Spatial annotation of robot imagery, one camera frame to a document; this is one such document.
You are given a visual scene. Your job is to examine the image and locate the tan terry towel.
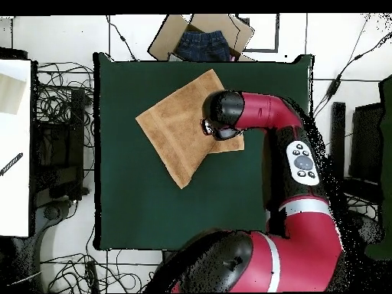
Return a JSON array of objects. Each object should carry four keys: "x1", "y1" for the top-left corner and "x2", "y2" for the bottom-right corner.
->
[{"x1": 135, "y1": 68, "x2": 245, "y2": 190}]

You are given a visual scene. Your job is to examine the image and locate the black flat panel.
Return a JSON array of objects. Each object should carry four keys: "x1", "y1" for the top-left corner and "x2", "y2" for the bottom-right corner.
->
[{"x1": 348, "y1": 102, "x2": 385, "y2": 185}]

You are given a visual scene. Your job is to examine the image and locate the blue denim jeans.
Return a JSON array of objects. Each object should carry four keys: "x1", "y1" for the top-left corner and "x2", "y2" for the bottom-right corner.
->
[{"x1": 175, "y1": 30, "x2": 232, "y2": 62}]

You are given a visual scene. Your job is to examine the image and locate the brown cardboard box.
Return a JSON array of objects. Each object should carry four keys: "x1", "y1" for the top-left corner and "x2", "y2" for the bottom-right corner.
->
[{"x1": 147, "y1": 13, "x2": 255, "y2": 62}]

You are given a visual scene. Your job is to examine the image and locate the dark green table cloth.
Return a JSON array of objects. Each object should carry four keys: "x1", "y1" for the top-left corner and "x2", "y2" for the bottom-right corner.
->
[{"x1": 92, "y1": 52, "x2": 315, "y2": 252}]

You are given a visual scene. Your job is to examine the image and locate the black upright bar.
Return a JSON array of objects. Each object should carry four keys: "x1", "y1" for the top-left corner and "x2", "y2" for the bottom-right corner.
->
[{"x1": 328, "y1": 102, "x2": 347, "y2": 185}]

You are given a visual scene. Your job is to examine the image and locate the black equipment rack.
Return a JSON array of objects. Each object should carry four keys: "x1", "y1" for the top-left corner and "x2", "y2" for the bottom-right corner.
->
[{"x1": 30, "y1": 88, "x2": 90, "y2": 201}]

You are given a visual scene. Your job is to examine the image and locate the black striped strip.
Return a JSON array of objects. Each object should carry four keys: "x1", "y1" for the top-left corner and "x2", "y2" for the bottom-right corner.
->
[{"x1": 0, "y1": 152, "x2": 25, "y2": 177}]

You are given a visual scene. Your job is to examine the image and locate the beige block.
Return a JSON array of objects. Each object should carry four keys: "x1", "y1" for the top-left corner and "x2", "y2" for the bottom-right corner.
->
[{"x1": 0, "y1": 73, "x2": 26, "y2": 116}]

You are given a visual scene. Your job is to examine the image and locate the white table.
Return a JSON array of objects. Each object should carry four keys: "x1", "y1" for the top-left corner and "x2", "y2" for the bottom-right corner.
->
[{"x1": 0, "y1": 59, "x2": 33, "y2": 238}]

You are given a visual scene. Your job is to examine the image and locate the thin black cable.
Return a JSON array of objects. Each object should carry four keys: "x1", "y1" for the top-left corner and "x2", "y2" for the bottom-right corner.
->
[{"x1": 105, "y1": 15, "x2": 139, "y2": 62}]

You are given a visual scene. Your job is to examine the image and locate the black cable with power brick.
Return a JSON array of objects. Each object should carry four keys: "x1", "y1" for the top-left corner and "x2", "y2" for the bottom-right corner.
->
[{"x1": 309, "y1": 13, "x2": 392, "y2": 123}]

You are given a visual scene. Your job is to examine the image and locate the grey stand base with cables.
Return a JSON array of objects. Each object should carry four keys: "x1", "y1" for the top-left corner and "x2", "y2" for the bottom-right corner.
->
[{"x1": 36, "y1": 198, "x2": 79, "y2": 227}]

